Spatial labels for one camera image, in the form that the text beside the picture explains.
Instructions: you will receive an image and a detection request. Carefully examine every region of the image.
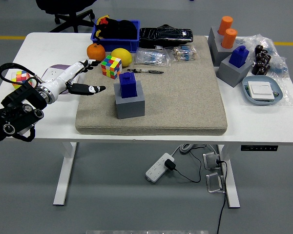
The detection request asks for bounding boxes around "light blue dish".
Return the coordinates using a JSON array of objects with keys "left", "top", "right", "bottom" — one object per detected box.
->
[{"left": 242, "top": 75, "right": 284, "bottom": 106}]

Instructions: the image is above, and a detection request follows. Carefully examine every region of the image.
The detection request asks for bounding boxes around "yellow lemon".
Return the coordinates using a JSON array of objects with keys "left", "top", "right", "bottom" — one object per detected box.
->
[{"left": 111, "top": 48, "right": 133, "bottom": 68}]

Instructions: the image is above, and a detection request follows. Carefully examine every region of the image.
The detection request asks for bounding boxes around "black power cable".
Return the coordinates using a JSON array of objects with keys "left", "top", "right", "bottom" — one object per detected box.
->
[{"left": 214, "top": 159, "right": 229, "bottom": 234}]

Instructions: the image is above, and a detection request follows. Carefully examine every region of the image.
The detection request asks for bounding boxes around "grey cube seal holder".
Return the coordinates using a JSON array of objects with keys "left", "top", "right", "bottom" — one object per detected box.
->
[
  {"left": 216, "top": 54, "right": 255, "bottom": 88},
  {"left": 113, "top": 81, "right": 147, "bottom": 120}
]

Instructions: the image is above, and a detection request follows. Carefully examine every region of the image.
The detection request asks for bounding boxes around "white power strip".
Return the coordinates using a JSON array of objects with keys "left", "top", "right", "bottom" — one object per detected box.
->
[{"left": 145, "top": 153, "right": 175, "bottom": 183}]

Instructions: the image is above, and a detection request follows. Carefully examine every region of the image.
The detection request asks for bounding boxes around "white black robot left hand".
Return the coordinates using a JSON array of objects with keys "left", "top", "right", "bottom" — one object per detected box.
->
[{"left": 47, "top": 59, "right": 106, "bottom": 103}]

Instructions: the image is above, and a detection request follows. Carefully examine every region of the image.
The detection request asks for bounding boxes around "orange cylinder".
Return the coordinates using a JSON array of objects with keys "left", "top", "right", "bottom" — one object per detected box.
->
[
  {"left": 221, "top": 28, "right": 238, "bottom": 49},
  {"left": 217, "top": 16, "right": 233, "bottom": 35}
]

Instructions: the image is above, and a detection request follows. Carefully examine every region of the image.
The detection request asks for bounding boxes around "clear acrylic stand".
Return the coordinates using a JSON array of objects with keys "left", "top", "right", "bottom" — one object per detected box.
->
[
  {"left": 202, "top": 152, "right": 223, "bottom": 170},
  {"left": 205, "top": 172, "right": 226, "bottom": 194}
]

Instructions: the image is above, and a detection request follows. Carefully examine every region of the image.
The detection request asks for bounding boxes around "orange fruit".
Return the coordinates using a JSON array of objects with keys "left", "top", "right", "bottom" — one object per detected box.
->
[{"left": 86, "top": 43, "right": 106, "bottom": 62}]

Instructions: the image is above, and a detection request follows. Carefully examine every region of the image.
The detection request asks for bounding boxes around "clear bag of blue parts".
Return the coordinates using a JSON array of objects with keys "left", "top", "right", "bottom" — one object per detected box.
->
[{"left": 235, "top": 33, "right": 290, "bottom": 78}]

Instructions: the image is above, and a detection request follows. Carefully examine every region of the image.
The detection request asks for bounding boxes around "pastel colour puzzle cube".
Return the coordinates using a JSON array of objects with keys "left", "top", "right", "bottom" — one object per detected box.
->
[{"left": 11, "top": 70, "right": 34, "bottom": 88}]

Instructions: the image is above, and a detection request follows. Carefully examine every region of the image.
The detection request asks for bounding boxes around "black plastic-wrapped package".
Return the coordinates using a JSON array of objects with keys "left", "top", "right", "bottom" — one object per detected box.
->
[{"left": 138, "top": 23, "right": 194, "bottom": 49}]

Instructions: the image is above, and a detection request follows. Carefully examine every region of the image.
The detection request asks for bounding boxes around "tall grey double holder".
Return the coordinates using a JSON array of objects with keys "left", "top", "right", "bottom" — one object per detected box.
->
[{"left": 207, "top": 26, "right": 237, "bottom": 67}]

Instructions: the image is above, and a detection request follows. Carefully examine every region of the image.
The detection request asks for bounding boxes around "black table control panel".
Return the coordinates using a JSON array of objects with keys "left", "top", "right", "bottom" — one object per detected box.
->
[{"left": 240, "top": 145, "right": 278, "bottom": 152}]

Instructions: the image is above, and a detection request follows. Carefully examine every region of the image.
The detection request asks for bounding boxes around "blue plastic bin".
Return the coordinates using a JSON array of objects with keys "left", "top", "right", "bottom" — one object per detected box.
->
[{"left": 90, "top": 19, "right": 141, "bottom": 53}]

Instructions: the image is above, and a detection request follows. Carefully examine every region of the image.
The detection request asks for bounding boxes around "bag of blue resistors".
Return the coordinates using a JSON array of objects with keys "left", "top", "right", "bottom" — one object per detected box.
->
[{"left": 134, "top": 47, "right": 172, "bottom": 67}]

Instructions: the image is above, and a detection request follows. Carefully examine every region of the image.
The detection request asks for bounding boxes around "black pen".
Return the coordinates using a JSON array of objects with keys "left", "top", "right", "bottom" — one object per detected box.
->
[{"left": 126, "top": 68, "right": 165, "bottom": 75}]

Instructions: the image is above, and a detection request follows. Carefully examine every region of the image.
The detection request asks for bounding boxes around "black cloth bundle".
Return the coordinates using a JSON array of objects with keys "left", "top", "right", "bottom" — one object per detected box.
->
[{"left": 97, "top": 18, "right": 139, "bottom": 39}]

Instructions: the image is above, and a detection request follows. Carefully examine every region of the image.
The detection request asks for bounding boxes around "white table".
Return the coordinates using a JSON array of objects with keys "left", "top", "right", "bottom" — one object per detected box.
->
[{"left": 0, "top": 32, "right": 293, "bottom": 208}]

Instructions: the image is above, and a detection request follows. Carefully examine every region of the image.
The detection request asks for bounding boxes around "yellow red tool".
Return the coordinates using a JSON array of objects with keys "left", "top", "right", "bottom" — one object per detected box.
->
[{"left": 95, "top": 15, "right": 110, "bottom": 39}]

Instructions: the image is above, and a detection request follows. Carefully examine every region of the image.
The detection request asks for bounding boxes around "black adapter cable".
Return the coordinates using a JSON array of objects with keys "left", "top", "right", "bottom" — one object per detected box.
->
[{"left": 172, "top": 145, "right": 207, "bottom": 183}]

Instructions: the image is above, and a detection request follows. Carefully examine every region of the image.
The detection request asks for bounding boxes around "white wall socket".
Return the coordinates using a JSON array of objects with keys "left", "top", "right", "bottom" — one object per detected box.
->
[{"left": 42, "top": 67, "right": 67, "bottom": 83}]

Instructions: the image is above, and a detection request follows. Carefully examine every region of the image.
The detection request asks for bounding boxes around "grey-brown mat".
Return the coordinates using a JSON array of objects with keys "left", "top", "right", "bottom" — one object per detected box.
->
[{"left": 75, "top": 35, "right": 228, "bottom": 136}]

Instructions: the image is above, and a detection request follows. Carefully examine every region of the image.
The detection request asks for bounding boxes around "black office chair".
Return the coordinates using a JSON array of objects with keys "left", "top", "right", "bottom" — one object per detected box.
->
[{"left": 35, "top": 0, "right": 98, "bottom": 34}]

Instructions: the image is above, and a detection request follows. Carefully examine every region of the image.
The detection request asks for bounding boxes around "blue seal stamp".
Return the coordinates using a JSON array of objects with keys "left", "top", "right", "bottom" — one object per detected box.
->
[
  {"left": 229, "top": 45, "right": 249, "bottom": 68},
  {"left": 119, "top": 72, "right": 138, "bottom": 99}
]

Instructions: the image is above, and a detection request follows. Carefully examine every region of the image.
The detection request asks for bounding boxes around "bright colour puzzle cube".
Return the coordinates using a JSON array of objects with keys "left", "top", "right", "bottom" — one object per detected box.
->
[{"left": 100, "top": 55, "right": 123, "bottom": 79}]

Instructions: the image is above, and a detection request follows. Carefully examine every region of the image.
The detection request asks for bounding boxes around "white power strip cable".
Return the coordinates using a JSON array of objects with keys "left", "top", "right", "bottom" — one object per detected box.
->
[{"left": 172, "top": 143, "right": 194, "bottom": 156}]

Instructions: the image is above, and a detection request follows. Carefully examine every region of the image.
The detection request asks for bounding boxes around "bag of tan resistors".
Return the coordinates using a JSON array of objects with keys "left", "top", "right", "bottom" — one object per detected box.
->
[{"left": 170, "top": 45, "right": 199, "bottom": 62}]

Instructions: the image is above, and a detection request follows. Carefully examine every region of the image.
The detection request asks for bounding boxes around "white switch panel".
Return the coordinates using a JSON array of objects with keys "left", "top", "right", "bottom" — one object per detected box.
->
[{"left": 248, "top": 81, "right": 275, "bottom": 100}]

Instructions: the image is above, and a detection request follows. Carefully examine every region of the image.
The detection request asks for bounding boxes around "black power adapter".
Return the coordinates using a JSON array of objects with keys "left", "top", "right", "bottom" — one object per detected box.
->
[{"left": 164, "top": 158, "right": 176, "bottom": 172}]

